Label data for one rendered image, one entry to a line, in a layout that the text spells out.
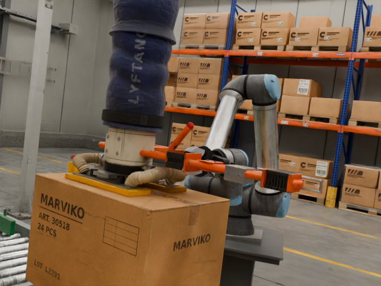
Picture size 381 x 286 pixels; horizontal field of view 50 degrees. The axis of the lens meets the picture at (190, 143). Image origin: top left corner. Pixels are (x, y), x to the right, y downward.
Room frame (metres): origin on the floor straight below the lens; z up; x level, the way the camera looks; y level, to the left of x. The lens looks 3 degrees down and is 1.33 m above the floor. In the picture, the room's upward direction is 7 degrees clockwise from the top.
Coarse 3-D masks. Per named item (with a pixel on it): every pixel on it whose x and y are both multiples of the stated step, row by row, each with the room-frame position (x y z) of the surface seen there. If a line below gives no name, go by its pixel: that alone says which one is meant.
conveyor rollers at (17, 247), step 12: (0, 240) 2.26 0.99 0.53; (12, 240) 2.24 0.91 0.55; (24, 240) 2.29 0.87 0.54; (0, 252) 2.08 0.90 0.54; (12, 252) 2.06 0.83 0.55; (24, 252) 2.10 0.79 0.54; (0, 264) 1.90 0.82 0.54; (12, 264) 1.94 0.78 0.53; (24, 264) 1.92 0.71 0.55; (0, 276) 1.80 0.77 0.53; (12, 276) 1.77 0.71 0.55; (24, 276) 1.81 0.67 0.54
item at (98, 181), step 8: (72, 176) 1.44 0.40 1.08; (80, 176) 1.42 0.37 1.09; (88, 176) 1.42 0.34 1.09; (96, 176) 1.44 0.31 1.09; (120, 176) 1.35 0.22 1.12; (88, 184) 1.39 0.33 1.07; (96, 184) 1.36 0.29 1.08; (104, 184) 1.34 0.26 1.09; (112, 184) 1.33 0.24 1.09; (120, 184) 1.34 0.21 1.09; (120, 192) 1.29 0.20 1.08; (128, 192) 1.27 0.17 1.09; (136, 192) 1.28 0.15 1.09; (144, 192) 1.31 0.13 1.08
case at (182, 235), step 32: (64, 192) 1.38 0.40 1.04; (96, 192) 1.28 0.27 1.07; (160, 192) 1.41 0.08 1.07; (192, 192) 1.48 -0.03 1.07; (32, 224) 1.48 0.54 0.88; (64, 224) 1.37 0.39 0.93; (96, 224) 1.27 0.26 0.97; (128, 224) 1.18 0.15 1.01; (160, 224) 1.16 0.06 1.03; (192, 224) 1.28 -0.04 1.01; (224, 224) 1.42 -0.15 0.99; (32, 256) 1.47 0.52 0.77; (64, 256) 1.36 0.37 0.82; (96, 256) 1.25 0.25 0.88; (128, 256) 1.17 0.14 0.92; (160, 256) 1.17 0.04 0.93; (192, 256) 1.29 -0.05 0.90
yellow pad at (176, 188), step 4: (164, 180) 1.54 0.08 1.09; (140, 184) 1.50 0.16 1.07; (144, 184) 1.49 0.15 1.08; (148, 184) 1.48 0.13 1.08; (152, 184) 1.47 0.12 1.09; (156, 184) 1.46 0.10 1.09; (160, 184) 1.46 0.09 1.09; (164, 184) 1.45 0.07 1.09; (168, 184) 1.46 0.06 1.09; (172, 184) 1.47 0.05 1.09; (176, 184) 1.48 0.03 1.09; (152, 188) 1.46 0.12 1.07; (156, 188) 1.45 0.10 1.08; (160, 188) 1.44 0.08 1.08; (164, 188) 1.43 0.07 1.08; (168, 188) 1.42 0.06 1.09; (172, 188) 1.43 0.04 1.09; (176, 188) 1.44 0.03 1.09; (180, 188) 1.46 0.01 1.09; (184, 188) 1.48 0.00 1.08; (168, 192) 1.42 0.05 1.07; (172, 192) 1.43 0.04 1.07
